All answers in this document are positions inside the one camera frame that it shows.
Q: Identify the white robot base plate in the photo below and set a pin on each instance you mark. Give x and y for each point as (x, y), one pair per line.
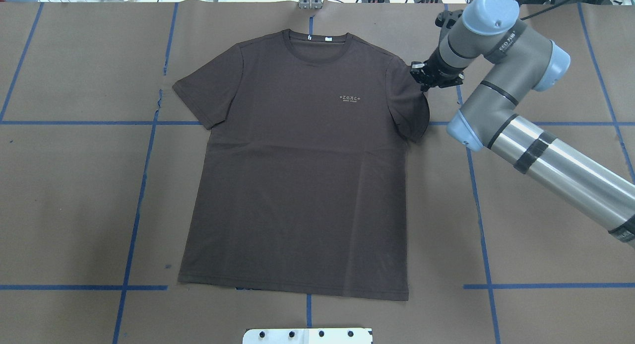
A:
(309, 336)

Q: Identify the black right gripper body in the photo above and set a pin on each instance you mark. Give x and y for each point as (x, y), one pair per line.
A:
(438, 66)

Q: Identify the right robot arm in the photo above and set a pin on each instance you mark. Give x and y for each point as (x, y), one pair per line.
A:
(522, 61)

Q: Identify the dark brown t-shirt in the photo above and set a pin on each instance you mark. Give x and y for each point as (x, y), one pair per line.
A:
(303, 187)

